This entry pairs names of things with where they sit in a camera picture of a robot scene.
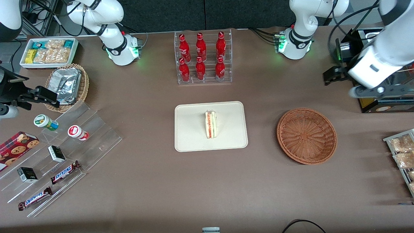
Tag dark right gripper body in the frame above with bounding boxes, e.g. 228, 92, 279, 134
0, 66, 30, 105

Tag triangular sandwich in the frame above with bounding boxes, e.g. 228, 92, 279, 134
204, 110, 218, 139

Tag small tan wicker basket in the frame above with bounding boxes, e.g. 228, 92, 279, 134
44, 63, 90, 113

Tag large brown wicker basket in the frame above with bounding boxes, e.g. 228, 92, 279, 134
277, 108, 338, 165

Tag tray of packaged snacks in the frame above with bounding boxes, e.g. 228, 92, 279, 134
383, 128, 414, 198

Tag cream plastic tray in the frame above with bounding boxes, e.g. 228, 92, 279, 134
174, 101, 248, 152

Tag green lid yogurt cup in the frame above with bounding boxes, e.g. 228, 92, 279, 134
34, 114, 60, 131

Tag white snack bin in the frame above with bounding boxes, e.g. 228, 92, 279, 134
19, 38, 79, 69

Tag black food warmer machine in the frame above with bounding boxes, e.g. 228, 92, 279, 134
345, 27, 414, 114

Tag clear bag of nuts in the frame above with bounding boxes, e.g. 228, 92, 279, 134
45, 39, 65, 50
34, 49, 54, 64
52, 48, 71, 64

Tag red lid yogurt cup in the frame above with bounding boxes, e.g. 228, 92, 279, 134
67, 125, 90, 141

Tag red cookie box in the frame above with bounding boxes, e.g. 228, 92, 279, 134
0, 131, 40, 172

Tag small black box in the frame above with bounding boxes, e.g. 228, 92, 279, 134
48, 145, 66, 163
16, 167, 38, 183

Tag clear acrylic step display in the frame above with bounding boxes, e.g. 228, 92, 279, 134
0, 102, 123, 218

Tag Snickers chocolate bar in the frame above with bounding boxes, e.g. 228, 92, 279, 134
50, 160, 82, 185
17, 186, 53, 212

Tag red cola bottle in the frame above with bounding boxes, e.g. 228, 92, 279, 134
216, 31, 227, 59
179, 34, 191, 62
178, 58, 191, 83
195, 33, 207, 60
195, 56, 206, 81
215, 56, 226, 82

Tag clear acrylic bottle rack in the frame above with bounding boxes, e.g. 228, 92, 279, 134
174, 28, 233, 85

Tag brown table cloth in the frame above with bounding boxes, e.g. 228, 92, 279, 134
0, 25, 414, 233

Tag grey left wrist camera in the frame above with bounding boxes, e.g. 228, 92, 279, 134
348, 83, 414, 99

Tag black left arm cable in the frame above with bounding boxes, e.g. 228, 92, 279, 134
327, 0, 381, 62

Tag aluminium frame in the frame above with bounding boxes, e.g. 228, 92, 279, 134
22, 0, 60, 37

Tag black left base cables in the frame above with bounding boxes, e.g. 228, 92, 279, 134
248, 27, 282, 44

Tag black right base cable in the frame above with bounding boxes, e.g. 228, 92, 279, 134
120, 22, 149, 50

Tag black cable loop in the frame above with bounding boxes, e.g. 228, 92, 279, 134
281, 219, 327, 233

